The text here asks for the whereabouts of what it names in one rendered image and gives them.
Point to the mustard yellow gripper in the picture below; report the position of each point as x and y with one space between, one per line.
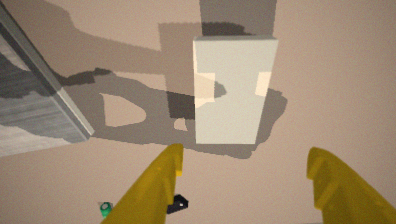
342 195

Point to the black usb stick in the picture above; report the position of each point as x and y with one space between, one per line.
179 203

